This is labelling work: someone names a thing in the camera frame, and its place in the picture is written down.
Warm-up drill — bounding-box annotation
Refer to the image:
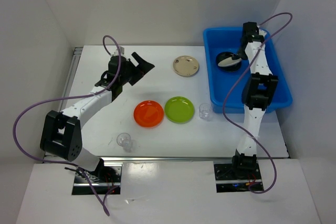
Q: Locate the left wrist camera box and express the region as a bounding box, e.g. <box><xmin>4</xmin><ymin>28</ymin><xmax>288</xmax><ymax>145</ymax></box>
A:
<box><xmin>119</xmin><ymin>47</ymin><xmax>124</xmax><ymax>55</ymax></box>

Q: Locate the beige plate with small motifs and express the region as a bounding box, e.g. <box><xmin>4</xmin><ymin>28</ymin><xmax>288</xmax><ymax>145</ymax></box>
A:
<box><xmin>173</xmin><ymin>56</ymin><xmax>200</xmax><ymax>77</ymax></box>

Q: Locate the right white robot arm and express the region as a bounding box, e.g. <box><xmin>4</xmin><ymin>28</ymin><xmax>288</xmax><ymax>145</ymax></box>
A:
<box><xmin>230</xmin><ymin>22</ymin><xmax>278</xmax><ymax>179</ymax></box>

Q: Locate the clear cup near bin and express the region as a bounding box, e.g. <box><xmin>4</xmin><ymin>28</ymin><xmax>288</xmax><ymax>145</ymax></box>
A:
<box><xmin>199</xmin><ymin>103</ymin><xmax>213</xmax><ymax>121</ymax></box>

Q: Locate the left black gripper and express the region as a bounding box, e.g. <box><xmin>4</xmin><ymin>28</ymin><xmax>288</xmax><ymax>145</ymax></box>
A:
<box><xmin>119</xmin><ymin>52</ymin><xmax>154</xmax><ymax>86</ymax></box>

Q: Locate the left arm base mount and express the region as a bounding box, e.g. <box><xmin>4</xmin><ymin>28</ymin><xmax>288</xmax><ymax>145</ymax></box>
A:
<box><xmin>65</xmin><ymin>163</ymin><xmax>122</xmax><ymax>195</ymax></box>

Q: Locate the clear cup front left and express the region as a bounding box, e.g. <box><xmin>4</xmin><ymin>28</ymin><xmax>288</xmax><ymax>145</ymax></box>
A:
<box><xmin>117</xmin><ymin>133</ymin><xmax>136</xmax><ymax>153</ymax></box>

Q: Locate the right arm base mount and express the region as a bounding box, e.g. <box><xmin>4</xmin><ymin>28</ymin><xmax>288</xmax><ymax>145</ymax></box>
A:
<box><xmin>214</xmin><ymin>163</ymin><xmax>264</xmax><ymax>193</ymax></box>

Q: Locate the beige plate with black patch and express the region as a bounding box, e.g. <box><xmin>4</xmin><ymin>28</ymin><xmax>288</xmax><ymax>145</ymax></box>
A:
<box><xmin>216</xmin><ymin>55</ymin><xmax>241</xmax><ymax>68</ymax></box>

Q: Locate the orange plate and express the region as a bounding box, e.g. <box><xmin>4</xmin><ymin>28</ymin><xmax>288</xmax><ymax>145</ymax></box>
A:
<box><xmin>133</xmin><ymin>100</ymin><xmax>164</xmax><ymax>128</ymax></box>

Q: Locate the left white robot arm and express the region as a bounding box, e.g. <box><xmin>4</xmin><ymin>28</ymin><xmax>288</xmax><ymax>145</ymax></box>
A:
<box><xmin>40</xmin><ymin>52</ymin><xmax>155</xmax><ymax>182</ymax></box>

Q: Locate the aluminium table frame rail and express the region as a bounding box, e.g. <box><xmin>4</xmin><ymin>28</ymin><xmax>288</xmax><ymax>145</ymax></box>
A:
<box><xmin>41</xmin><ymin>46</ymin><xmax>291</xmax><ymax>164</ymax></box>

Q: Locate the green plate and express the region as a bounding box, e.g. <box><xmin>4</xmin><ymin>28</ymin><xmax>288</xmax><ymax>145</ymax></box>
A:
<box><xmin>164</xmin><ymin>97</ymin><xmax>195</xmax><ymax>124</ymax></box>

